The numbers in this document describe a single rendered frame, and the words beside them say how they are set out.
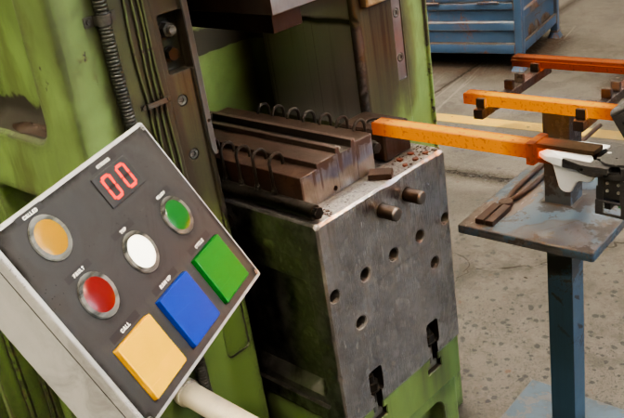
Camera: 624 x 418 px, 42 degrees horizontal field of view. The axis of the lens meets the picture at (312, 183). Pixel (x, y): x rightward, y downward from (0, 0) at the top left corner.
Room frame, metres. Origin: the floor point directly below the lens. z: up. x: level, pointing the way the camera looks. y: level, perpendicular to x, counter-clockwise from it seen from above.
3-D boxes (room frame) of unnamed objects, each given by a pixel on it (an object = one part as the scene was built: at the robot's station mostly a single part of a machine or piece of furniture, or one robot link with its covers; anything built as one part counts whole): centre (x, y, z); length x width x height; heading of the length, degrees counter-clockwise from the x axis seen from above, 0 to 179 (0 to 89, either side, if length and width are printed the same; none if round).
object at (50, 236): (0.84, 0.30, 1.16); 0.05 x 0.03 x 0.04; 133
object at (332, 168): (1.55, 0.09, 0.96); 0.42 x 0.20 x 0.09; 43
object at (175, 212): (1.01, 0.19, 1.09); 0.05 x 0.03 x 0.04; 133
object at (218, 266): (1.00, 0.15, 1.01); 0.07 x 0.05 x 0.07; 158
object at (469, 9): (5.36, -1.10, 0.36); 1.20 x 0.80 x 0.72; 55
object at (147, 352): (0.81, 0.22, 1.01); 0.07 x 0.05 x 0.07; 158
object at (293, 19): (1.59, 0.10, 1.24); 0.30 x 0.07 x 0.06; 43
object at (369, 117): (1.56, -0.14, 0.95); 0.12 x 0.08 x 0.06; 43
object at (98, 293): (0.83, 0.26, 1.09); 0.05 x 0.03 x 0.04; 133
